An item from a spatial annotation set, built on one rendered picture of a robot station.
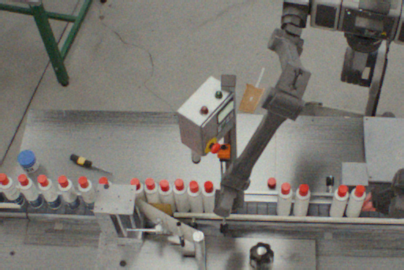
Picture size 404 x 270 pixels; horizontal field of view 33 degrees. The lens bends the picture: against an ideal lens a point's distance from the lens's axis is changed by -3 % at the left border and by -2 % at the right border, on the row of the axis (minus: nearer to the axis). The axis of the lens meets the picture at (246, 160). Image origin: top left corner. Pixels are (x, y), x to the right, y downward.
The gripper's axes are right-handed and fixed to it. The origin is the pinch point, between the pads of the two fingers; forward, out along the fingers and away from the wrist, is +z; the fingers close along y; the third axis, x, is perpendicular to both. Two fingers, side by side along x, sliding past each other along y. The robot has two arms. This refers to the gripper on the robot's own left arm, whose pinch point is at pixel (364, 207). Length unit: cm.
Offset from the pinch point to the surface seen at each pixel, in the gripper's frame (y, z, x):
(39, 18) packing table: -117, 124, -95
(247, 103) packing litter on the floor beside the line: -106, 103, 25
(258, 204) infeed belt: -2.7, 29.0, -26.6
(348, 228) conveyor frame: 5.8, 8.5, 0.3
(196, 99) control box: -10, -4, -80
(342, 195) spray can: 1.6, -4.1, -15.7
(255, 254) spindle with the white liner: 29, 6, -47
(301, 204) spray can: 2.5, 9.8, -22.4
